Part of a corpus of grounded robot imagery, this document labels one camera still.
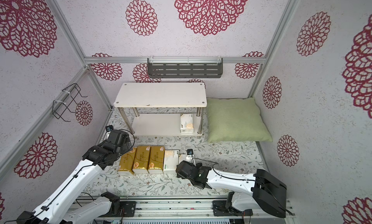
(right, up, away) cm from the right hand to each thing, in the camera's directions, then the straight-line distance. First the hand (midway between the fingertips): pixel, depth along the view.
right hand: (183, 167), depth 82 cm
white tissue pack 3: (+2, +25, +12) cm, 28 cm away
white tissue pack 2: (-1, +5, +4) cm, 6 cm away
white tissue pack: (-7, +3, +5) cm, 9 cm away
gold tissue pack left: (-32, +2, 0) cm, 32 cm away
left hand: (-34, +13, -5) cm, 37 cm away
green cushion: (+37, +27, +20) cm, 50 cm away
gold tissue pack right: (-16, +4, +1) cm, 16 cm away
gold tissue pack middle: (-25, +2, +1) cm, 25 cm away
